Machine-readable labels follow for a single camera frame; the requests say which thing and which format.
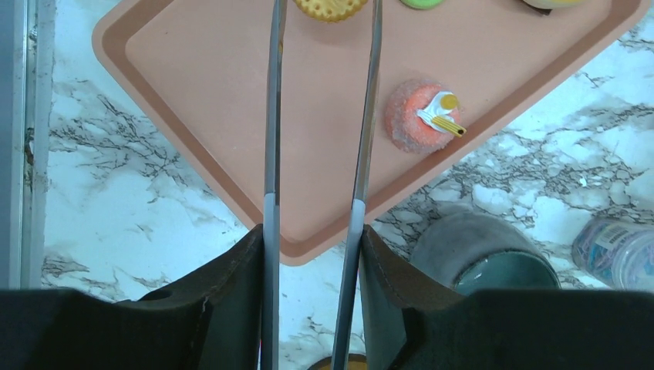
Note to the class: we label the pink snowball cake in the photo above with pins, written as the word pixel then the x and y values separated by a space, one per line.
pixel 421 116

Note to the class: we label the dark blue-green ceramic mug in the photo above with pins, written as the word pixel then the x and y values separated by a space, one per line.
pixel 470 251

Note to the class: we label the orange round biscuit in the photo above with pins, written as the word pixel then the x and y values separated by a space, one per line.
pixel 330 10

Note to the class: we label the pink dessert tray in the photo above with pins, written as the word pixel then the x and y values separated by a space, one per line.
pixel 198 69

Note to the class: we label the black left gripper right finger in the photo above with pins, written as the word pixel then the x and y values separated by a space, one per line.
pixel 413 322

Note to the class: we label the orange glazed donut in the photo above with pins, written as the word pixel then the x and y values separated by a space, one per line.
pixel 548 5

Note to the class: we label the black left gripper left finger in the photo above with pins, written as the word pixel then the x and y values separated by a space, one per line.
pixel 207 319

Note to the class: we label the green macaron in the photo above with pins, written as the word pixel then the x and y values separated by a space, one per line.
pixel 421 4

